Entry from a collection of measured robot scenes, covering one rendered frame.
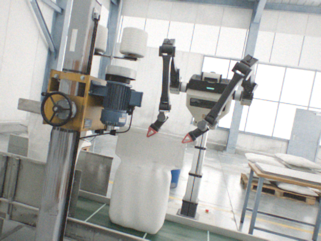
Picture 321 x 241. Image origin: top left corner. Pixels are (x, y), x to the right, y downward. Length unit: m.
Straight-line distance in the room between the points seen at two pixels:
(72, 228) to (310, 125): 9.31
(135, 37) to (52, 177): 0.94
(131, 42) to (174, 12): 9.09
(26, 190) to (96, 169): 0.58
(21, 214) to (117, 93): 1.12
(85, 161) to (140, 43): 1.20
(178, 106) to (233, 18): 3.93
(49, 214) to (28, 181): 0.42
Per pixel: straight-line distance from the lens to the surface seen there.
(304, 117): 10.18
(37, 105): 2.10
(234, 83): 1.57
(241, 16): 10.45
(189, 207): 2.37
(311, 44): 10.65
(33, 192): 1.94
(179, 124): 9.74
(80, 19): 1.48
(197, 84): 2.07
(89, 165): 2.27
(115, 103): 1.36
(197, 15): 10.45
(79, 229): 1.81
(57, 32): 7.84
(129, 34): 1.56
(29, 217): 1.99
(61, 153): 1.46
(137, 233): 1.79
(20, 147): 2.64
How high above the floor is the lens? 1.23
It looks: 3 degrees down
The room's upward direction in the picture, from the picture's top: 10 degrees clockwise
